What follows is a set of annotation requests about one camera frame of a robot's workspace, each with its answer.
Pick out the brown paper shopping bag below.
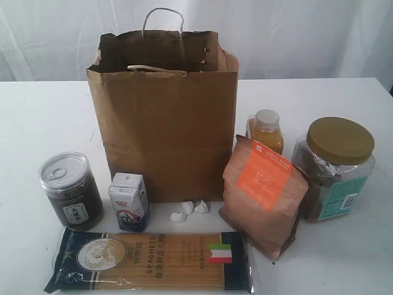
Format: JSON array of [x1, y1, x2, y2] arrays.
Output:
[[85, 7, 240, 203]]

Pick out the small yellow spice bottle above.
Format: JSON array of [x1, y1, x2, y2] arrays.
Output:
[[246, 109, 284, 155]]

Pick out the dark tea can silver lid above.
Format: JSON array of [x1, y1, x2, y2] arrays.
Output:
[[39, 152, 104, 231]]

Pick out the large clear jar gold lid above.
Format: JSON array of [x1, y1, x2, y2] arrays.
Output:
[[292, 117, 375, 222]]

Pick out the small blue white milk carton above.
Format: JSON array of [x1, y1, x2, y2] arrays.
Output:
[[108, 173, 150, 232]]

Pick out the brown pouch orange label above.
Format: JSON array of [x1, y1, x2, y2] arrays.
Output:
[[219, 135, 309, 260]]

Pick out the spaghetti package dark blue ends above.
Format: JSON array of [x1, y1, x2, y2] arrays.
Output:
[[44, 229, 254, 294]]

